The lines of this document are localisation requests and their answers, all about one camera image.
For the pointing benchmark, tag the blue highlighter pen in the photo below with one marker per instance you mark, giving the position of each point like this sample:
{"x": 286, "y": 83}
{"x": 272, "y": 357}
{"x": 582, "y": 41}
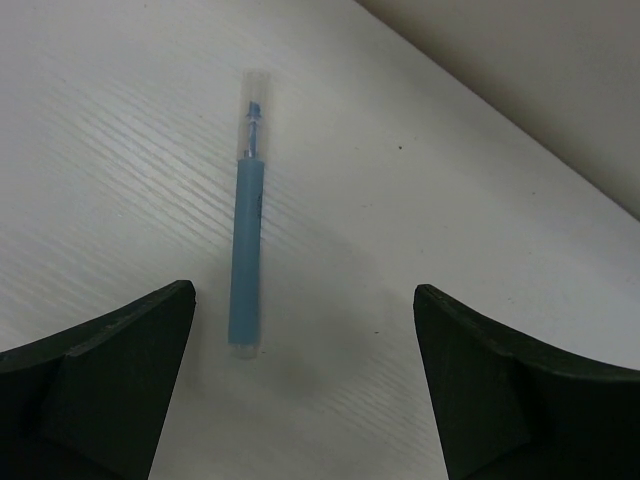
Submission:
{"x": 244, "y": 323}

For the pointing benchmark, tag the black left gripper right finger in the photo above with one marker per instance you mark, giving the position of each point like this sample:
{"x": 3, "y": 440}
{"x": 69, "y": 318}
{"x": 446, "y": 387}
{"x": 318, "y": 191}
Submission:
{"x": 509, "y": 406}

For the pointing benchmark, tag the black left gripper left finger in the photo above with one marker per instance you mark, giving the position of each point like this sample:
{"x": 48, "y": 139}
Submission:
{"x": 90, "y": 402}

